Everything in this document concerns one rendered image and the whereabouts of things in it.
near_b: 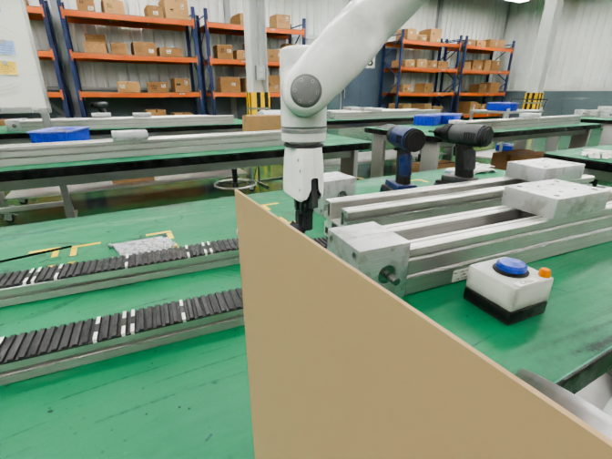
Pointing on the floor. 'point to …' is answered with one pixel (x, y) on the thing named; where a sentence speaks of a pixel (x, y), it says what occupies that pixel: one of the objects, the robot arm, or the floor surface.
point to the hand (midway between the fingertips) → (303, 220)
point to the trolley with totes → (504, 117)
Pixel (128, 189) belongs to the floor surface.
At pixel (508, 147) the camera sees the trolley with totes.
